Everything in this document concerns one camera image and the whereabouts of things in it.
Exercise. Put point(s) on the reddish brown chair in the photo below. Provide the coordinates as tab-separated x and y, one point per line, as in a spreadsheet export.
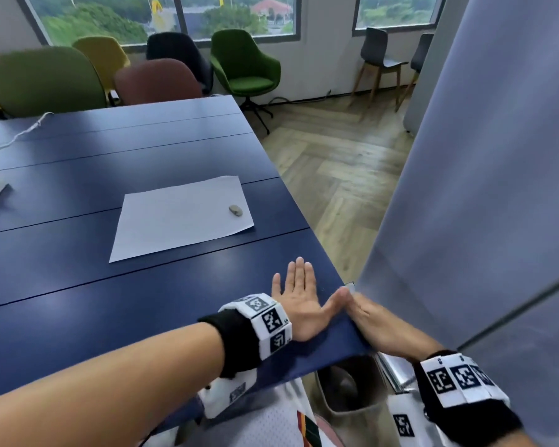
156	83

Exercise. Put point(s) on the person's right hand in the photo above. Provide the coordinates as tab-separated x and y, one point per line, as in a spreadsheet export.
391	330

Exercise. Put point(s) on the black marker wristband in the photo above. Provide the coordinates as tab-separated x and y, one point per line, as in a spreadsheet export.
251	330
466	391

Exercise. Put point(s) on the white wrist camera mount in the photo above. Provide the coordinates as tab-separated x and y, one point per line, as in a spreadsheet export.
230	393
405	421

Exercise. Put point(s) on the dark chair with wooden legs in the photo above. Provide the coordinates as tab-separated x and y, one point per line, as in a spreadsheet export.
421	53
377	51

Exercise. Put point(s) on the bright green armchair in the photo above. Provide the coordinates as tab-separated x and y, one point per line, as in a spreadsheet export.
242	65

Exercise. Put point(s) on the wide window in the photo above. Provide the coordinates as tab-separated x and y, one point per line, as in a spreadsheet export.
121	18

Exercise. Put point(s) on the white paper sheet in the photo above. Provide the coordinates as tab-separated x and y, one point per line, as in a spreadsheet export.
181	218

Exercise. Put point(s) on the grey waste bin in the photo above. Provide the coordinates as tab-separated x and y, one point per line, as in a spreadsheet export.
354	386

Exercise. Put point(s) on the olive green chair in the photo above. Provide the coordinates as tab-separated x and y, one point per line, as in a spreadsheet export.
42	83

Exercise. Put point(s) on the person's left middle finger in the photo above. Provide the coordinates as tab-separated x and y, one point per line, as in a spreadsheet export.
301	274

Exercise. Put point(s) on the person's left thumb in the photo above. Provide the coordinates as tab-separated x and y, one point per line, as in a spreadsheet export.
336	302

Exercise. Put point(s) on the person's left forearm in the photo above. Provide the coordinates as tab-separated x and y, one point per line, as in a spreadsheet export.
102	381

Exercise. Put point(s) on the person's right fingers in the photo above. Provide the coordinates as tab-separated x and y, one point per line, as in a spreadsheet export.
356	307

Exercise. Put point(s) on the person's right forearm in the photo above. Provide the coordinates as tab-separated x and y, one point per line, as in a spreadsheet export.
524	439

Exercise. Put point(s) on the small window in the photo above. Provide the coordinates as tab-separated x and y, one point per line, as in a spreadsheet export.
396	9

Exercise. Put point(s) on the black armchair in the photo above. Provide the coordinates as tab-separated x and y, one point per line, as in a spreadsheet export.
177	48

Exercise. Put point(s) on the person's left hand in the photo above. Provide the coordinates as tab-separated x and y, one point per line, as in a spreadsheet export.
303	311

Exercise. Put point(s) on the person's left little finger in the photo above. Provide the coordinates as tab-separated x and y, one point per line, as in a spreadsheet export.
276	284

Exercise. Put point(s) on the small grey eraser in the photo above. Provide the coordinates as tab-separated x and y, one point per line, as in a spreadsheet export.
235	209

